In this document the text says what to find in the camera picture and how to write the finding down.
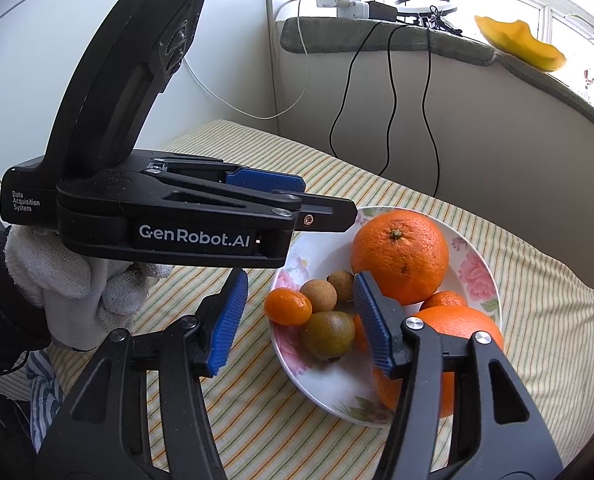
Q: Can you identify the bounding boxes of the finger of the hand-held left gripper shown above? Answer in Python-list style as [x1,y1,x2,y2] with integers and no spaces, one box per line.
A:
[134,152,306,194]
[57,175,357,233]

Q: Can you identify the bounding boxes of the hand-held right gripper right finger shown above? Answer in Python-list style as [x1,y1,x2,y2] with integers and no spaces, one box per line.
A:
[353,271,565,480]

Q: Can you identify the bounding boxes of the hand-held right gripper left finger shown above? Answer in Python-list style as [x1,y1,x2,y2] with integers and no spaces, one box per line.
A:
[34,267,250,480]

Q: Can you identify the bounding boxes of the mandarin orange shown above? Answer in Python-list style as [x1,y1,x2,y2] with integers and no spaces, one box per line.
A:
[419,290,469,311]
[352,312,373,354]
[372,305,504,419]

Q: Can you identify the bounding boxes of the greenish brown round fruit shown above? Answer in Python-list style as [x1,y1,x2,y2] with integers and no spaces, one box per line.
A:
[299,311,356,363]

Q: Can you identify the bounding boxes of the brown longan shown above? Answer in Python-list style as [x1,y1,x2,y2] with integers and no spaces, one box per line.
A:
[326,270,356,303]
[299,279,338,313]

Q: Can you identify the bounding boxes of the small kumquat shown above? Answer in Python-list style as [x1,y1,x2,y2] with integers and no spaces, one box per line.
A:
[264,287,313,326]

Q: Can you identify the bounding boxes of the large orange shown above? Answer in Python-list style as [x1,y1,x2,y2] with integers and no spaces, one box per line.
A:
[350,210,450,306]

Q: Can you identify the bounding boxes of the white floral plate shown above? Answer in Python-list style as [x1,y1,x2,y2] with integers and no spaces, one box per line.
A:
[269,205,504,428]

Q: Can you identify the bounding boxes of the person's left hand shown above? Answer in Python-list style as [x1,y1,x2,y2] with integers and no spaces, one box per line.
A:
[4,225,174,351]

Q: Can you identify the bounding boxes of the white power adapter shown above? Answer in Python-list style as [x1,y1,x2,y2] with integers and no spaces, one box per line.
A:
[315,0,371,20]

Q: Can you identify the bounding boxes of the blue striped cloth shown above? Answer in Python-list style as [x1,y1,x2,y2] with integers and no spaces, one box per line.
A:
[26,349,66,455]

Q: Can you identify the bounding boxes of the black power adapter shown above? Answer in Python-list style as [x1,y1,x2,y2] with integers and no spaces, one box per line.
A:
[369,1,399,22]

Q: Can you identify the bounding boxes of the grey windowsill mat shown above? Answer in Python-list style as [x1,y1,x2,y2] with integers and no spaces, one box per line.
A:
[279,16,594,142]

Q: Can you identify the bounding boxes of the yellow wavy dish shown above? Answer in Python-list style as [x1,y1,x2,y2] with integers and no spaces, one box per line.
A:
[474,15,567,72]

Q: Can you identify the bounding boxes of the black cable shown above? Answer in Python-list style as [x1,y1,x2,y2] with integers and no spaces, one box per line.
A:
[423,25,441,197]
[378,25,404,177]
[329,20,384,159]

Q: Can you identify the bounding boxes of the white cable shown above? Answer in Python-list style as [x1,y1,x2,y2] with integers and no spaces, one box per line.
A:
[179,0,320,122]

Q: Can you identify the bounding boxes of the white ring light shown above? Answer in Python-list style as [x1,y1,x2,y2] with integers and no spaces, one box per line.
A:
[393,0,459,27]

